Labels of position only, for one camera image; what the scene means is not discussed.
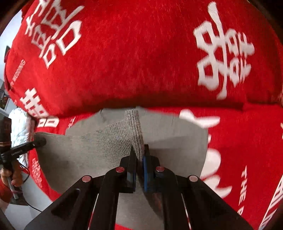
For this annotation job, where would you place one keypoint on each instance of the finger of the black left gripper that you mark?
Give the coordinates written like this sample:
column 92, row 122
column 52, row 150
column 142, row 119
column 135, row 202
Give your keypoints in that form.
column 8, row 154

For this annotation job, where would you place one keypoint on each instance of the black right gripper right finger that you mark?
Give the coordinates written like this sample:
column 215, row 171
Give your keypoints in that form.
column 186, row 202

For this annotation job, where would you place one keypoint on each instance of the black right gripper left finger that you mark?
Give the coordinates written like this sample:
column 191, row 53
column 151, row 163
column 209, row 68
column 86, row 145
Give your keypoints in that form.
column 91, row 203

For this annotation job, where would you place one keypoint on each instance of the grey knit sweater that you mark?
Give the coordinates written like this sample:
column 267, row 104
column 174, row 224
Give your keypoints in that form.
column 97, row 144

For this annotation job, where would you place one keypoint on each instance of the person left hand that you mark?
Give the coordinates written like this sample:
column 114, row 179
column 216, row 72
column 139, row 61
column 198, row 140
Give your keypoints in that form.
column 15, row 176

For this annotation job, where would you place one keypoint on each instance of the white floral folded cloth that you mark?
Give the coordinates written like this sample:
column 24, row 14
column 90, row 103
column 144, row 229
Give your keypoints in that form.
column 22, row 127

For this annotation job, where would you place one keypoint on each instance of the red wedding bed cover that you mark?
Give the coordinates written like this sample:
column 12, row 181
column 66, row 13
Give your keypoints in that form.
column 243, row 163

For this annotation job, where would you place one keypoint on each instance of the red wedding pillow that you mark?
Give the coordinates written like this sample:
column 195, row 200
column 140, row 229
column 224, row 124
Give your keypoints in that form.
column 75, row 57

